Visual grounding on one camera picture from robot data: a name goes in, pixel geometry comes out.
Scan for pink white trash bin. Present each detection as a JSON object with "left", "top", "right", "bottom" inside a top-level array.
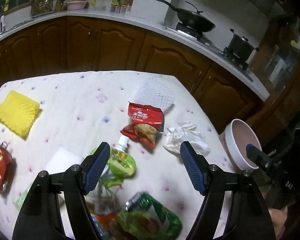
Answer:
[{"left": 219, "top": 119, "right": 262, "bottom": 172}]

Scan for person's right hand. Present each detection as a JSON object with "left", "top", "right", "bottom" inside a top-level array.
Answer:
[{"left": 260, "top": 186, "right": 288, "bottom": 239}]

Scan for white foam block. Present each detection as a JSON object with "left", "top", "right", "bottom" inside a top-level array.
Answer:
[{"left": 45, "top": 147, "right": 83, "bottom": 174}]

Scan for green spout pouch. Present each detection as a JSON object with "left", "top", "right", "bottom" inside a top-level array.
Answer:
[{"left": 86, "top": 135, "right": 136, "bottom": 215}]

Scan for crumpled white tissue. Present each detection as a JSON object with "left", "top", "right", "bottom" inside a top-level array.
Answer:
[{"left": 163, "top": 121, "right": 211, "bottom": 156}]

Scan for colorful cartoon snack wrapper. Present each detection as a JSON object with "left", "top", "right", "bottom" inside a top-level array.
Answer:
[{"left": 91, "top": 214, "right": 120, "bottom": 239}]

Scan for crushed green can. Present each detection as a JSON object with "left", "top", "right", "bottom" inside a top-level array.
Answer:
[{"left": 117, "top": 192, "right": 183, "bottom": 239}]

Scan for floral white tablecloth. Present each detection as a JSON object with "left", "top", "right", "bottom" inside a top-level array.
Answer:
[{"left": 0, "top": 70, "right": 235, "bottom": 240}]

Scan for red chip bag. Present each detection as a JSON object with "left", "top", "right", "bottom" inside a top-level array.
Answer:
[{"left": 121, "top": 102, "right": 164, "bottom": 148}]

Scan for green drink carton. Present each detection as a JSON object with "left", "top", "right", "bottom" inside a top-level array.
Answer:
[{"left": 13, "top": 183, "right": 32, "bottom": 211}]

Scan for black stock pot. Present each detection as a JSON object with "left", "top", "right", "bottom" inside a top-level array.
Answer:
[{"left": 224, "top": 29, "right": 259, "bottom": 62}]

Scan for lower wooden cabinets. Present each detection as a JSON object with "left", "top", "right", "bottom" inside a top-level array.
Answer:
[{"left": 0, "top": 16, "right": 262, "bottom": 132}]

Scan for gas stove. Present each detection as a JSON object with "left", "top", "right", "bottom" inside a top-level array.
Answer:
[{"left": 165, "top": 23, "right": 253, "bottom": 82}]

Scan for black wok with lid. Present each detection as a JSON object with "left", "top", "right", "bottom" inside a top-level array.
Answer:
[{"left": 156, "top": 0, "right": 216, "bottom": 33}]

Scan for oil bottles on counter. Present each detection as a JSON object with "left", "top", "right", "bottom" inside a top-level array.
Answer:
[{"left": 110, "top": 0, "right": 133, "bottom": 14}]

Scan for pink basin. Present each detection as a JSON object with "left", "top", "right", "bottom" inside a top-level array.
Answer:
[{"left": 66, "top": 0, "right": 87, "bottom": 10}]

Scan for white faucet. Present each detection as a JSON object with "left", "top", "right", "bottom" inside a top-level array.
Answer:
[{"left": 0, "top": 5, "right": 6, "bottom": 34}]

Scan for dish rack with utensils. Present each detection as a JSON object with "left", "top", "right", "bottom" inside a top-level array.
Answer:
[{"left": 30, "top": 0, "right": 54, "bottom": 18}]

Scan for yellow detergent bottle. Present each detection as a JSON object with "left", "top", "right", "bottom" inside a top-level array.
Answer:
[{"left": 4, "top": 0, "right": 10, "bottom": 12}]

